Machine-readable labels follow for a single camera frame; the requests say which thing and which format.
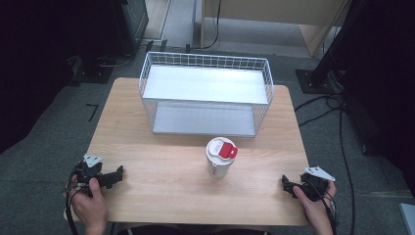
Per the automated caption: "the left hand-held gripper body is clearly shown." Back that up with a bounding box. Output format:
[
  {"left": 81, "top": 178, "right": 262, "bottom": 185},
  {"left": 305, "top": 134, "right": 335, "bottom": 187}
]
[{"left": 73, "top": 153, "right": 111, "bottom": 197}]

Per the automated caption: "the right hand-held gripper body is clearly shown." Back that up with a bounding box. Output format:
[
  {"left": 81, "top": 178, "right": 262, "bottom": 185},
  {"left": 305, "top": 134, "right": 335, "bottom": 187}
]
[{"left": 299, "top": 166, "right": 337, "bottom": 203}]

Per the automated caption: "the person's right hand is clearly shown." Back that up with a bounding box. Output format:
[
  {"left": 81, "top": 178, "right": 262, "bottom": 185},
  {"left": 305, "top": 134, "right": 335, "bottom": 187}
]
[{"left": 292, "top": 180, "right": 338, "bottom": 235}]

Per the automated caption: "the person's left hand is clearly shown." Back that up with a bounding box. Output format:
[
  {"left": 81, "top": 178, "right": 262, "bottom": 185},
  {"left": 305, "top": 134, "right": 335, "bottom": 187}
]
[{"left": 63, "top": 174, "right": 110, "bottom": 235}]

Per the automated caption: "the white cup with red lid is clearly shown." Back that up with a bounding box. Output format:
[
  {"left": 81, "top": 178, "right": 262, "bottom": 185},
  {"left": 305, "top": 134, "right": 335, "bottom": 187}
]
[{"left": 205, "top": 136, "right": 239, "bottom": 180}]

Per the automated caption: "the white flat object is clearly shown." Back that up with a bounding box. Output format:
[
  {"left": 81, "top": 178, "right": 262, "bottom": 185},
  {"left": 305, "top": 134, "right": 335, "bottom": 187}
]
[{"left": 397, "top": 202, "right": 415, "bottom": 235}]

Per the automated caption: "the dark curtain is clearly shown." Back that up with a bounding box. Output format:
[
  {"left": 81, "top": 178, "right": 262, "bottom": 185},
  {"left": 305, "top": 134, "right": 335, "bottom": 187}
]
[{"left": 0, "top": 0, "right": 125, "bottom": 155}]

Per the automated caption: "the black metal stand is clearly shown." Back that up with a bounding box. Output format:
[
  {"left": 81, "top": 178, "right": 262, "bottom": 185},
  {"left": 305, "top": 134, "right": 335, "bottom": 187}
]
[{"left": 295, "top": 0, "right": 363, "bottom": 96}]

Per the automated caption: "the black cabinet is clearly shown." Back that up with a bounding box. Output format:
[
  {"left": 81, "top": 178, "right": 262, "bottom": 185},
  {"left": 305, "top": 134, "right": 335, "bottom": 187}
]
[{"left": 110, "top": 0, "right": 150, "bottom": 57}]

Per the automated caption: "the light wooden furniture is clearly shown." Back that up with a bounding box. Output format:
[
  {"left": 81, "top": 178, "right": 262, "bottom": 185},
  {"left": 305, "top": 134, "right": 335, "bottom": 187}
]
[{"left": 200, "top": 0, "right": 352, "bottom": 58}]

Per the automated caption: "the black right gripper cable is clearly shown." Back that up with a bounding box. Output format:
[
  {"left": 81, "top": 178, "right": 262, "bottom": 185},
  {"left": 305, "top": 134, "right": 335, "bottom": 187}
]
[{"left": 306, "top": 179, "right": 339, "bottom": 235}]

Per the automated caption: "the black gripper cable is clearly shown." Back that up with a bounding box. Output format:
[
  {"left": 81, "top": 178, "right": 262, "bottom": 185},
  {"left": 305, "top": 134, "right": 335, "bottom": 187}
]
[
  {"left": 64, "top": 162, "right": 86, "bottom": 235},
  {"left": 306, "top": 179, "right": 339, "bottom": 235}
]

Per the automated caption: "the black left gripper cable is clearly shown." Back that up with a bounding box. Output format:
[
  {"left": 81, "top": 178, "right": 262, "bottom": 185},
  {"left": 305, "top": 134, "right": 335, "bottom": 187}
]
[{"left": 64, "top": 162, "right": 86, "bottom": 235}]

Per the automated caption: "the black floor cable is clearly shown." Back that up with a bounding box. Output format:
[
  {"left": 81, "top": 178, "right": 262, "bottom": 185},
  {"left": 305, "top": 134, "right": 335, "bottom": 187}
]
[{"left": 294, "top": 93, "right": 357, "bottom": 235}]

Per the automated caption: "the black stand base plate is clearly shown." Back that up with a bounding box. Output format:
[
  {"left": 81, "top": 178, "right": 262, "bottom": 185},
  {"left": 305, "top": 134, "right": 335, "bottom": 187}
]
[{"left": 67, "top": 54, "right": 135, "bottom": 85}]

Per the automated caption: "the white wire shelf rack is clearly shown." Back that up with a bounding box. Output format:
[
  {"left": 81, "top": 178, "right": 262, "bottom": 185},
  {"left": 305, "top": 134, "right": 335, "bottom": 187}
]
[{"left": 138, "top": 51, "right": 275, "bottom": 139}]

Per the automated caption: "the thin black hanging cable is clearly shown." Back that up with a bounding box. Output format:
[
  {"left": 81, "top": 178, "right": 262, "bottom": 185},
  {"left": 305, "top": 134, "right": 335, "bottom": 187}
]
[{"left": 185, "top": 0, "right": 223, "bottom": 53}]

